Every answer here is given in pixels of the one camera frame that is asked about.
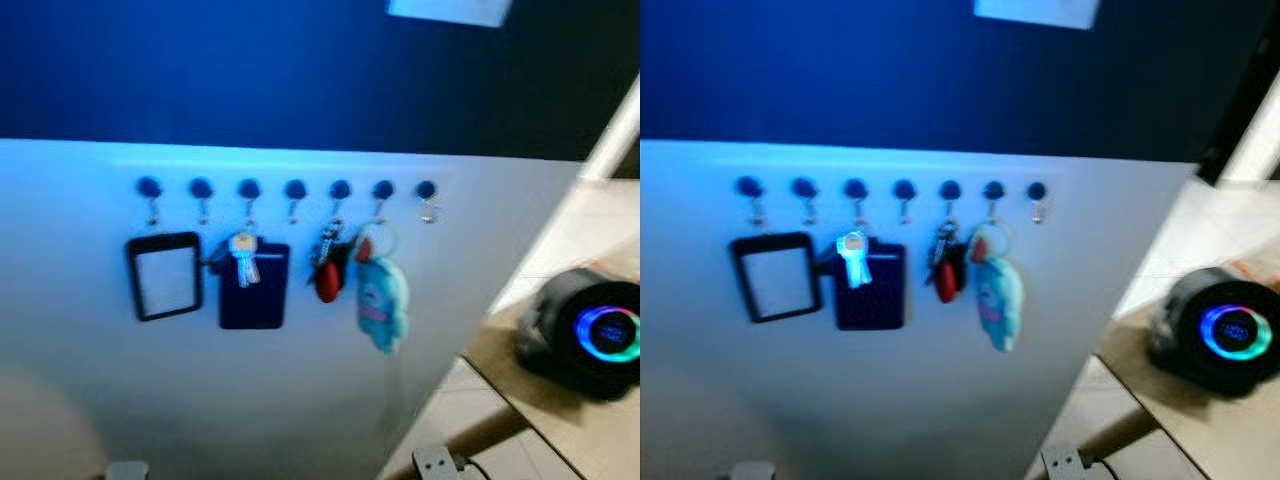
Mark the black framed clear card holder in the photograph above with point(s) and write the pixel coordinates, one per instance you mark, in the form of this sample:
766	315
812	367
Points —
775	280
165	280

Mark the dark blue card wallet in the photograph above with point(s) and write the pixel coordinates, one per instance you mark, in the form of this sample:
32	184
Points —
255	305
872	308

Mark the wooden table leg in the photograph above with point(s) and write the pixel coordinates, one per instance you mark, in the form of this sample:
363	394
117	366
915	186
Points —
1110	440
470	440

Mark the white paper sheet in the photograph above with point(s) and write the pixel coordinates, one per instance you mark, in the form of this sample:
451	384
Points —
450	9
1037	10

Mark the black and red key fob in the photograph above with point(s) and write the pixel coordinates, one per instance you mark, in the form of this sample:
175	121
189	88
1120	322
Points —
946	282
328	280

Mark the dark door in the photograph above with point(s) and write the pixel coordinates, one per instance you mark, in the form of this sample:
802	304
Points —
1245	80

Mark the white door frame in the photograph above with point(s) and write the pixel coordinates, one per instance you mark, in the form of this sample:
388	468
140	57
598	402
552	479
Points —
1258	150
620	130

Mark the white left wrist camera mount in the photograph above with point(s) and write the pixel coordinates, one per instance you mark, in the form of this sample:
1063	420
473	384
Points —
127	471
752	472

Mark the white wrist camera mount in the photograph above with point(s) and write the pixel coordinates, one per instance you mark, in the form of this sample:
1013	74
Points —
436	464
1065	464
752	472
127	471

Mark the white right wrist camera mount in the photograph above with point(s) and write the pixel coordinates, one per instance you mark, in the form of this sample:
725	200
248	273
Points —
436	464
1065	464

